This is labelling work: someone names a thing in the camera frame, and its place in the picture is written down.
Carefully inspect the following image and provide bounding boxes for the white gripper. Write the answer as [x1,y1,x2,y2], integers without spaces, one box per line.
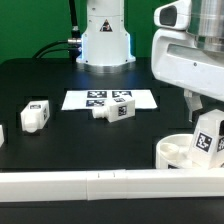
[151,28,224,122]

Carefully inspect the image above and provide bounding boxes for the white round stool seat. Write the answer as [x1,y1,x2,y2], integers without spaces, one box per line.
[156,134,207,169]

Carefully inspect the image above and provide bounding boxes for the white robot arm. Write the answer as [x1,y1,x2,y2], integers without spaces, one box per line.
[77,0,224,112]

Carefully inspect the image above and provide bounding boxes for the white marker sheet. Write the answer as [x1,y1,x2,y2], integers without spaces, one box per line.
[62,90,157,110]

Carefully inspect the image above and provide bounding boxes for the white left fence block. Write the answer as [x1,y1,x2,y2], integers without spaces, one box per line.
[0,125,4,147]

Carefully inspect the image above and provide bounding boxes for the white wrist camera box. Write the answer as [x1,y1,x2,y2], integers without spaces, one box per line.
[154,0,191,30]

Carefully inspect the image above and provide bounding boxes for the black cable on base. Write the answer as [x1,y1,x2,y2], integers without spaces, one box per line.
[32,0,83,60]

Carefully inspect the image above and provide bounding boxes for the white front fence rail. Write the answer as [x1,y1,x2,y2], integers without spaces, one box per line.
[0,168,224,202]

